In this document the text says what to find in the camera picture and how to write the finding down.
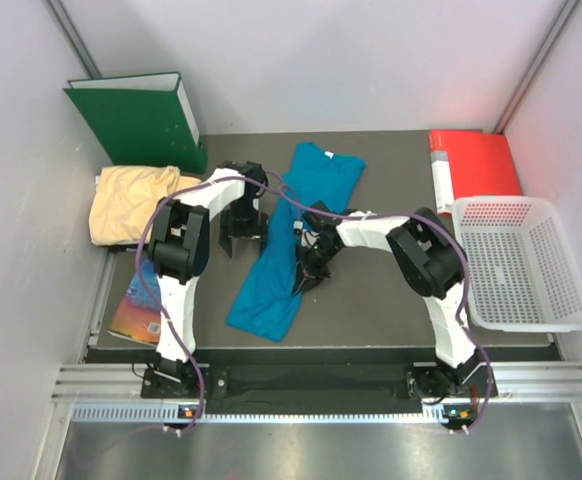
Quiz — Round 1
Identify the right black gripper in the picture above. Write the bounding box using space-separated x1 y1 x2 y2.
296 239 343 298

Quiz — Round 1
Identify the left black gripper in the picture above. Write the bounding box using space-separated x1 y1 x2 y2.
219 196 268 254

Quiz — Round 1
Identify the blue t shirt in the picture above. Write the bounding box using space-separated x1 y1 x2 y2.
226 142 366 342

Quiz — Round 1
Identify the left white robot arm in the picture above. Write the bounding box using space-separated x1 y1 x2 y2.
140 161 268 398

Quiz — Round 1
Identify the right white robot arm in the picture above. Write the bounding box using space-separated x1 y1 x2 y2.
292 201 480 405

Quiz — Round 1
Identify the folded cream t shirt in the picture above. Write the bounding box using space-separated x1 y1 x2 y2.
88 166 201 247

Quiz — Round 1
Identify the colourful book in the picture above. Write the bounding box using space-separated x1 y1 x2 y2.
102 251 161 348

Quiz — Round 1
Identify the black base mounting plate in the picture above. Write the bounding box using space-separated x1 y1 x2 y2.
141 362 497 404

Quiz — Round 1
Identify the red folder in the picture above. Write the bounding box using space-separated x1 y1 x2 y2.
428 130 522 216

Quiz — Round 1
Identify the white plastic basket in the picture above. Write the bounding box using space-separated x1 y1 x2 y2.
451 196 582 334

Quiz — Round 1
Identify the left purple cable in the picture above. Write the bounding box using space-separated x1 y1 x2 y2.
134 169 297 436

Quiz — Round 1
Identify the purple cable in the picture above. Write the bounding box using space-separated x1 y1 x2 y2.
275 182 495 434
134 169 297 436

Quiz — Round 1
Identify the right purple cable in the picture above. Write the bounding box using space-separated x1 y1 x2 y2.
275 182 495 434

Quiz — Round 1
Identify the green ring binder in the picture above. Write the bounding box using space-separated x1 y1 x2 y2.
64 72 207 174

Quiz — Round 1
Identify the white slotted cable duct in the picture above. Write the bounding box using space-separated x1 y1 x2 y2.
70 402 477 424

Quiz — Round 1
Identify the aluminium rail frame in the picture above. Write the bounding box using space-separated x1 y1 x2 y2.
52 361 582 403

